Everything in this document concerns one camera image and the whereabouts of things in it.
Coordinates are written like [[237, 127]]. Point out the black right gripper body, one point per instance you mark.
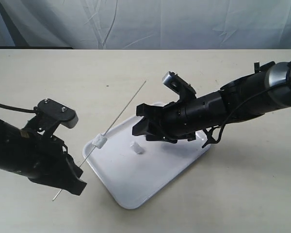
[[178, 119]]

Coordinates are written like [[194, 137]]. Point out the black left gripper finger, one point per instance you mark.
[[77, 171], [73, 186]]

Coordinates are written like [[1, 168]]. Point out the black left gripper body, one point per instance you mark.
[[47, 161]]

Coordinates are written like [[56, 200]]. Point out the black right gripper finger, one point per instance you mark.
[[152, 112], [149, 130]]

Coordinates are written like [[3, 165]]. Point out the white marshmallow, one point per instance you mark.
[[136, 148], [99, 141]]

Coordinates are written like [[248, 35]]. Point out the thin metal skewer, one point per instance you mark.
[[115, 120]]

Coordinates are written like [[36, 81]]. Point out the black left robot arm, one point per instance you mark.
[[14, 148]]

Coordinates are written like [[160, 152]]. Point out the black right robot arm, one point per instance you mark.
[[267, 89]]

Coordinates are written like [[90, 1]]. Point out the white rectangular plastic tray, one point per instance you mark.
[[132, 178]]

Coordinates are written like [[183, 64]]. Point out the grey wrinkled backdrop cloth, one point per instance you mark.
[[146, 24]]

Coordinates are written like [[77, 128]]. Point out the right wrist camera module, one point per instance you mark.
[[175, 83]]

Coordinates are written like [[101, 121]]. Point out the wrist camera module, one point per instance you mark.
[[49, 114], [175, 83]]

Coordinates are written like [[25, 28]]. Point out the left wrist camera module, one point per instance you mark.
[[49, 114]]

